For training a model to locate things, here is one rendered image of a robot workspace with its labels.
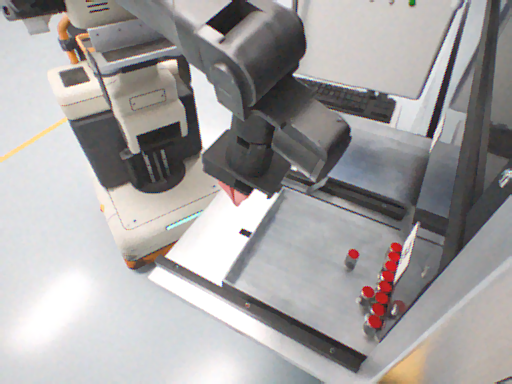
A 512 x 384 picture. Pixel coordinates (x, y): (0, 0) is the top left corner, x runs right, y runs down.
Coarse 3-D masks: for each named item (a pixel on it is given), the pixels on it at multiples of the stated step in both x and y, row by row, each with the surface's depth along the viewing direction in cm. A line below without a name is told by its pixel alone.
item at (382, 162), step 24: (360, 120) 90; (360, 144) 88; (384, 144) 88; (408, 144) 88; (336, 168) 81; (360, 168) 81; (384, 168) 81; (408, 168) 81; (360, 192) 74; (384, 192) 76; (408, 192) 76
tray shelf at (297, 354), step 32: (224, 192) 76; (256, 192) 76; (320, 192) 76; (192, 224) 70; (224, 224) 70; (256, 224) 70; (192, 256) 65; (224, 256) 65; (160, 288) 62; (192, 288) 60; (224, 320) 56; (256, 320) 56; (288, 352) 53
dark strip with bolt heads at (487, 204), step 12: (504, 168) 25; (504, 180) 23; (492, 192) 25; (504, 192) 23; (480, 204) 27; (492, 204) 24; (468, 216) 29; (480, 216) 26; (468, 228) 27; (480, 228) 25; (468, 240) 26
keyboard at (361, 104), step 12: (312, 84) 119; (324, 84) 119; (324, 96) 114; (336, 96) 114; (348, 96) 114; (360, 96) 114; (372, 96) 114; (384, 96) 114; (336, 108) 111; (348, 108) 110; (360, 108) 109; (372, 108) 109; (384, 108) 110; (384, 120) 106
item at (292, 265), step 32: (288, 192) 73; (288, 224) 70; (320, 224) 70; (352, 224) 69; (256, 256) 64; (288, 256) 64; (320, 256) 64; (256, 288) 60; (288, 288) 60; (320, 288) 60; (352, 288) 60; (288, 320) 55; (320, 320) 56; (352, 320) 56; (352, 352) 51
